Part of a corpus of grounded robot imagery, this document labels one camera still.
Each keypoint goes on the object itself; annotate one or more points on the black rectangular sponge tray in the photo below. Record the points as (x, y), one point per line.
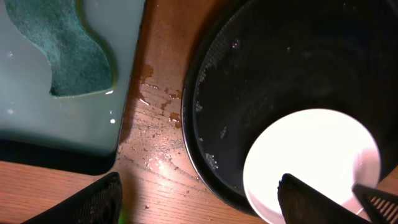
(77, 134)

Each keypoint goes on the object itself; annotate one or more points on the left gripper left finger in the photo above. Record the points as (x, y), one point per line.
(98, 203)

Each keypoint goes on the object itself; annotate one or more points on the round black tray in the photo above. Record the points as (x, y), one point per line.
(262, 60)

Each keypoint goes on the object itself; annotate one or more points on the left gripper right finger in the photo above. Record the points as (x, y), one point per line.
(301, 204)

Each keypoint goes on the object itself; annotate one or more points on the green and yellow sponge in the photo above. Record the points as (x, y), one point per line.
(79, 60)

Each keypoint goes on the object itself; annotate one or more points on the white plate with stain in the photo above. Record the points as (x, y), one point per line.
(328, 150)

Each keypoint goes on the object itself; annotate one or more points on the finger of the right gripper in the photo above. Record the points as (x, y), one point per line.
(380, 206)

